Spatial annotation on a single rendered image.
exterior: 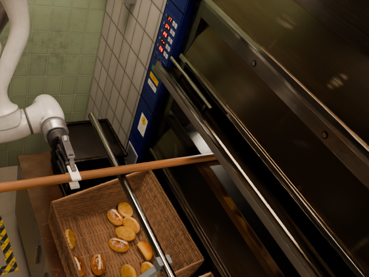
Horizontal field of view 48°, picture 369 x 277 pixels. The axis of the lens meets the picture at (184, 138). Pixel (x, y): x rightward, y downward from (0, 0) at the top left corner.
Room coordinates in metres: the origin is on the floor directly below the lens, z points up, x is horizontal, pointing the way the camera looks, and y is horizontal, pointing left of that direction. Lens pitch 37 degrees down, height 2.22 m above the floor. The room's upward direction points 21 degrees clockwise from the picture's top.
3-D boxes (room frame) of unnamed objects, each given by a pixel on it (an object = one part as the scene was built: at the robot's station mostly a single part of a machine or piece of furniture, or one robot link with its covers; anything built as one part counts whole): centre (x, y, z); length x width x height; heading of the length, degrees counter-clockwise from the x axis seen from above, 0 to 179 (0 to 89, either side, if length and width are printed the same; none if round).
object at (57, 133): (1.06, 0.40, 1.20); 0.09 x 0.07 x 0.08; 41
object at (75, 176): (0.94, 0.30, 1.21); 0.07 x 0.03 x 0.01; 41
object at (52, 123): (1.11, 0.45, 1.20); 0.09 x 0.06 x 0.09; 131
